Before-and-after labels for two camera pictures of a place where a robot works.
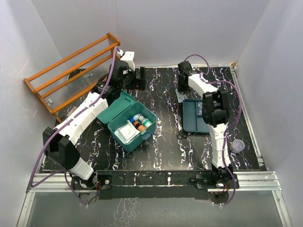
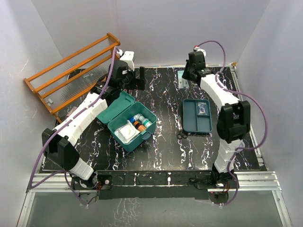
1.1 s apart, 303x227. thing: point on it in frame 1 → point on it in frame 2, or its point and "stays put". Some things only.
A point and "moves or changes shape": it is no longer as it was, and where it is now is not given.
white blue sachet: [181, 96] moves or changes shape
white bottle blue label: [133, 119] stays put
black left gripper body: [131, 82] stays put
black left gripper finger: [142, 81] stays put
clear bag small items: [200, 108] stays put
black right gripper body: [182, 88] → [188, 70]
